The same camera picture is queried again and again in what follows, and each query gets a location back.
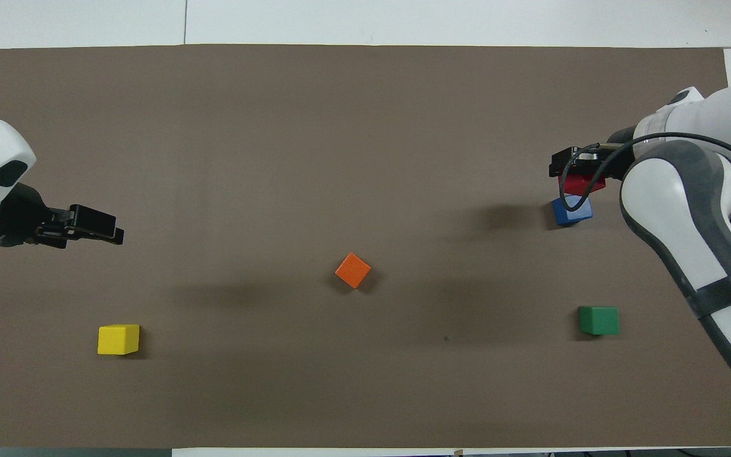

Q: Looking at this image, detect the red wooden block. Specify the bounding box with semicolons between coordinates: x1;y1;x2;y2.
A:
559;171;607;196

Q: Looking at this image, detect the blue wooden block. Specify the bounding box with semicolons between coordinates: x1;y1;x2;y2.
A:
551;194;593;227

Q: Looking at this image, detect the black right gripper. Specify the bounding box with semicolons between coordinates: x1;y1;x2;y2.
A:
550;127;638;185

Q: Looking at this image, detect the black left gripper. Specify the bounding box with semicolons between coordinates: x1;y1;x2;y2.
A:
0;183;125;248

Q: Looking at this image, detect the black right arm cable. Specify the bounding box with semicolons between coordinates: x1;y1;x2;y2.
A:
561;132;731;213

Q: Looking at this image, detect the yellow wooden block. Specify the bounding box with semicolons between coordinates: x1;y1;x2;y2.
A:
98;324;140;355

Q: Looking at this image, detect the green wooden block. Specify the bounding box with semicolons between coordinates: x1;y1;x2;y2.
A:
579;306;620;336

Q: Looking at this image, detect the brown table mat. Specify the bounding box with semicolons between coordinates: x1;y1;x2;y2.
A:
0;44;731;449

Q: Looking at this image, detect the orange wooden block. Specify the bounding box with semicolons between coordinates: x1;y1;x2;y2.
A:
335;253;371;289

